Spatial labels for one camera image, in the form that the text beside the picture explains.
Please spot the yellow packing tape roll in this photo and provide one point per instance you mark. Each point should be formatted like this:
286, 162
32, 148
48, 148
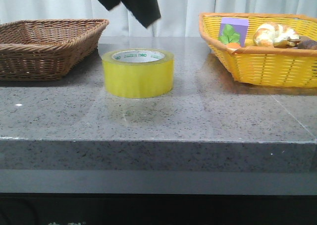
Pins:
138, 73

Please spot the white curtain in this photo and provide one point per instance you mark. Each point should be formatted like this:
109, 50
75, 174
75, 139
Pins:
179, 18

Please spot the brown wicker basket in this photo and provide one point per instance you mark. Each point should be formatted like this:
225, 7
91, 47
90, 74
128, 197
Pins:
46, 49

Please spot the toy carrot with green leaves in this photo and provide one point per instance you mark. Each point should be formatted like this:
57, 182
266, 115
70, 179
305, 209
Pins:
230, 37

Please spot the purple box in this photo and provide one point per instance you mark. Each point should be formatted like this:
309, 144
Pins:
240, 25

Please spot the toy croissant bread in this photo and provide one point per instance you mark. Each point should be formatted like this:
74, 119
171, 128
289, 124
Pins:
274, 35

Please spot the yellow woven basket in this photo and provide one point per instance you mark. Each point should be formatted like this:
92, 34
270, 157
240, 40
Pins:
261, 65

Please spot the dark brown toy pastry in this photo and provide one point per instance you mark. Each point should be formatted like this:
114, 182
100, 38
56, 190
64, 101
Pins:
306, 43

